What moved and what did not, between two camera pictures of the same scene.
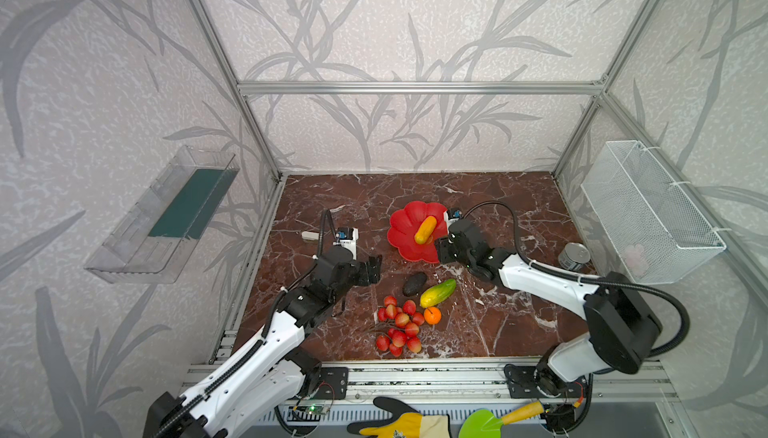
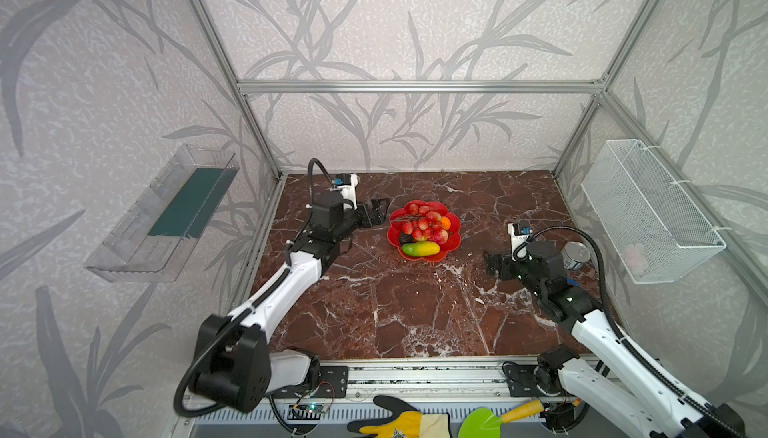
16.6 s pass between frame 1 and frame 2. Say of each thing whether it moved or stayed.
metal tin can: stayed
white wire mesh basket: stayed
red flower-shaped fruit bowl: stayed
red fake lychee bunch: moved
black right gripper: moved
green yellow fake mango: moved
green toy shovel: stayed
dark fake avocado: moved
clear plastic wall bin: stayed
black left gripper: moved
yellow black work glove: stayed
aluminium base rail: stayed
